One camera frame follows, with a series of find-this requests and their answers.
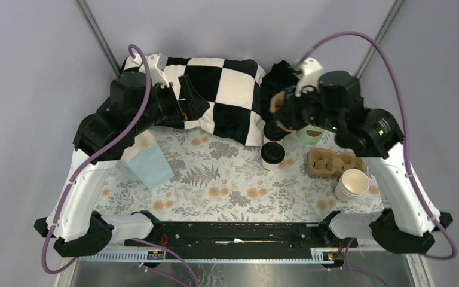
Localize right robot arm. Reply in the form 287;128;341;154
273;71;453;255

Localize black white checkered pillow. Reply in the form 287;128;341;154
163;57;265;146

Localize black cloth bundle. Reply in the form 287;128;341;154
259;60;298;122

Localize purple cable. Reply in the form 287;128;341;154
298;31;458;287
41;44;201;287

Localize white paper bag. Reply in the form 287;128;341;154
121;131;156;162

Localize brown cardboard cup carrier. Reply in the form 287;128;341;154
306;148;368;178

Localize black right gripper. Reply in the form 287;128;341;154
273;81;342;133

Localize single brown cup carrier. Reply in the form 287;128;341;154
269;91;295;133

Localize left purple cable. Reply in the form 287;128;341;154
41;44;201;287

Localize light blue napkin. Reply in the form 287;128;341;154
121;143;174;191

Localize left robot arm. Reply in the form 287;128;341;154
34;71;210;258

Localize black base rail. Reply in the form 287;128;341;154
143;221;358;260

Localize green straw holder cup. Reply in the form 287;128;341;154
296;125;324;145

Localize stack of paper cups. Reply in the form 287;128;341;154
334;169;370;202

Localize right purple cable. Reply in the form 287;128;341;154
298;31;458;287

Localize floral table mat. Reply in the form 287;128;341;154
95;126;383;222

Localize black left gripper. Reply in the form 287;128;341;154
131;74;210;136

